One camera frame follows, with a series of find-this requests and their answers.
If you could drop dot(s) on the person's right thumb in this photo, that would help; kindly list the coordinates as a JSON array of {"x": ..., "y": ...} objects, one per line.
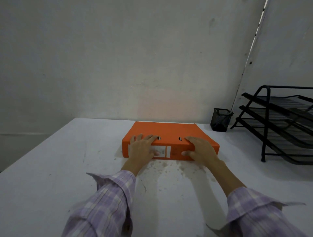
[{"x": 187, "y": 153}]

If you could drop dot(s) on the person's left little finger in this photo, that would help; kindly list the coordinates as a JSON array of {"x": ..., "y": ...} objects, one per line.
[{"x": 133, "y": 140}]

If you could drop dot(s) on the person's right forearm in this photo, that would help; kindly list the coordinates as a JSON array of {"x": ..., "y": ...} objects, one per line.
[{"x": 247, "y": 207}]

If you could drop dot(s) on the white wall conduit strip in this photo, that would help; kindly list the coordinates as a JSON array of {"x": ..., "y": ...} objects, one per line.
[{"x": 251, "y": 48}]

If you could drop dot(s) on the black mesh pen holder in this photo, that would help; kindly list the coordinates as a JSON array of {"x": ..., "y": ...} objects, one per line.
[{"x": 221, "y": 119}]

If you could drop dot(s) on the person's left forearm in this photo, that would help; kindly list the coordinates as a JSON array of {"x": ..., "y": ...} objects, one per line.
[{"x": 107, "y": 202}]

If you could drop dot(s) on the person's right hand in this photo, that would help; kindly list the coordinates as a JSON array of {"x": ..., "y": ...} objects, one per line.
[{"x": 204, "y": 151}]

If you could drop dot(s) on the orange lever arch binder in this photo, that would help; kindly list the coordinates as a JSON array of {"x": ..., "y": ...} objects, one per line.
[{"x": 168, "y": 131}]

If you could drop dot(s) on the person's left thumb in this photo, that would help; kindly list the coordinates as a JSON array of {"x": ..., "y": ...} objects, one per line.
[{"x": 156, "y": 153}]

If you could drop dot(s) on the black mesh tiered paper tray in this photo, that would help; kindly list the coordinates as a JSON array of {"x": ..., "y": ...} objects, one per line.
[{"x": 281, "y": 122}]

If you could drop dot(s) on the person's left hand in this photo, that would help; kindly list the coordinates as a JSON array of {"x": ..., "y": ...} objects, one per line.
[{"x": 140, "y": 152}]

